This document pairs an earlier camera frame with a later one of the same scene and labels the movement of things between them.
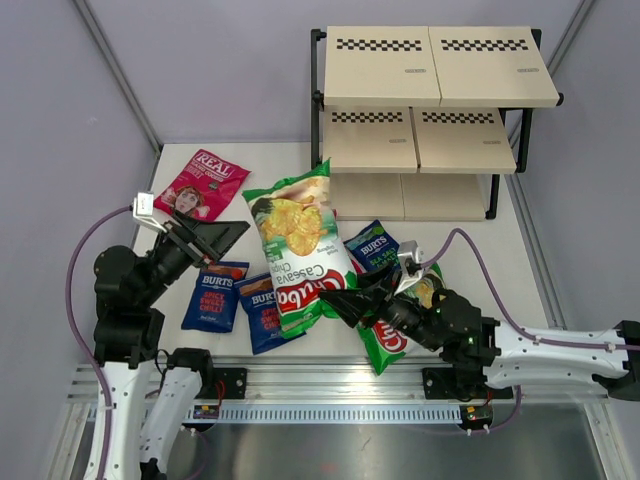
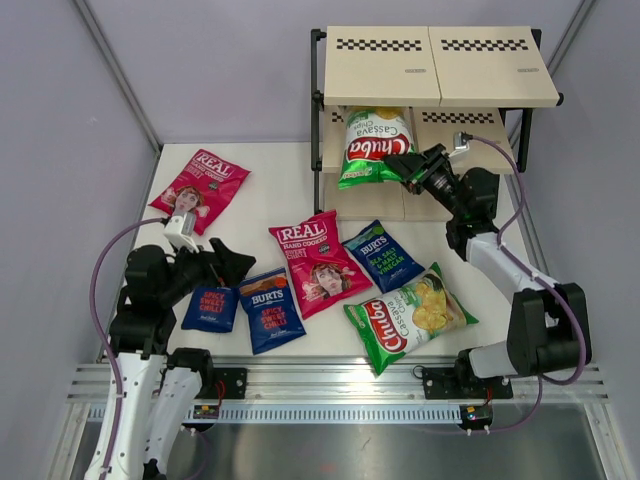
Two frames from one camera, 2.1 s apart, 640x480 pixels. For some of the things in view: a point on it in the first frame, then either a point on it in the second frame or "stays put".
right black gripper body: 382,304 -> 424,168
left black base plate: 228,383 stays put
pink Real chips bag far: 204,187 stays put
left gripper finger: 214,236 -> 234,267
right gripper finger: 356,306 -> 405,165
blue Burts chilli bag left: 213,302 stays put
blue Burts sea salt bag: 373,248 stays put
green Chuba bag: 306,245 -> 374,134
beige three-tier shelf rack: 418,123 stays put
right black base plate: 464,383 stays put
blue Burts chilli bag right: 259,298 stays put
